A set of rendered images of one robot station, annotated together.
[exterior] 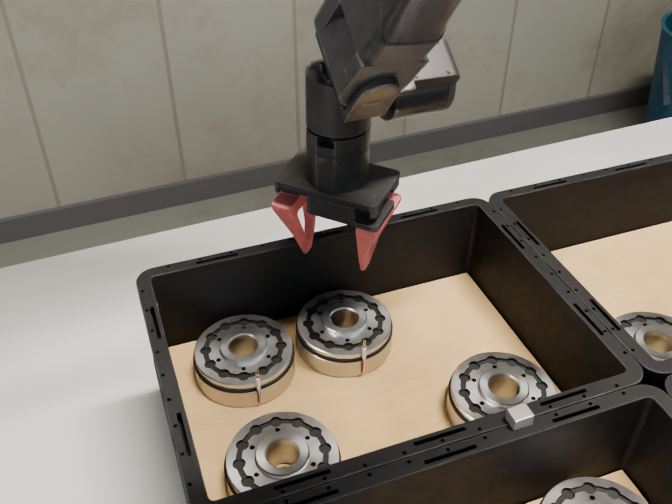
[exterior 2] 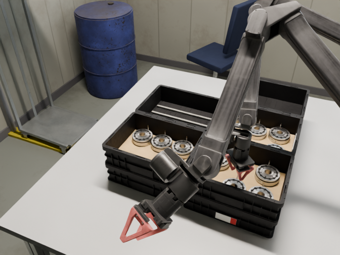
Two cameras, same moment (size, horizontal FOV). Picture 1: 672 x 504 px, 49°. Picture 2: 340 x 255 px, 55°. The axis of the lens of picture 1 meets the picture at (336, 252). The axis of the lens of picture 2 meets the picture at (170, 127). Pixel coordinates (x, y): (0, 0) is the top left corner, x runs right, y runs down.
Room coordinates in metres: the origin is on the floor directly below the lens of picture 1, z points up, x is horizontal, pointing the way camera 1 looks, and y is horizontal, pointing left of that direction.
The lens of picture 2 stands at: (1.41, 0.45, 1.88)
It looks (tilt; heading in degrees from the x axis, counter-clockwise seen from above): 38 degrees down; 225
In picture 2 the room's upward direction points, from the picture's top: straight up
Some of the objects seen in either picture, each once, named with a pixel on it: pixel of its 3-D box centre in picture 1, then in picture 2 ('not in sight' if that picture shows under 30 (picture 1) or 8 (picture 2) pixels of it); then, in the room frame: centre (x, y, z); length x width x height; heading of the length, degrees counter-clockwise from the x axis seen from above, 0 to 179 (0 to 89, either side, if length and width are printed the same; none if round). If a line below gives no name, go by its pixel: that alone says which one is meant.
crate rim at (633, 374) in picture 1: (371, 329); (240, 165); (0.50, -0.03, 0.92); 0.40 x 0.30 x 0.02; 110
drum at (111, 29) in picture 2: not in sight; (108, 49); (-0.41, -2.27, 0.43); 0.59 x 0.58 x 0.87; 22
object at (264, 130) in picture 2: not in sight; (256, 129); (0.17, -0.16, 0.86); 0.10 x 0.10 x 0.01
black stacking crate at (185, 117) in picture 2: not in sight; (180, 114); (0.36, -0.51, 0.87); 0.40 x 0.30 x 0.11; 110
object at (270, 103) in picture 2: not in sight; (267, 103); (-0.06, -0.24, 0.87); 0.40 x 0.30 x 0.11; 110
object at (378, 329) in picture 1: (344, 322); (233, 187); (0.57, -0.01, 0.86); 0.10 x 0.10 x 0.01
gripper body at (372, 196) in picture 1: (337, 158); (241, 152); (0.58, 0.00, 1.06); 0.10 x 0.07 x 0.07; 66
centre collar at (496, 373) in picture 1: (503, 387); not in sight; (0.48, -0.16, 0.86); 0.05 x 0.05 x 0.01
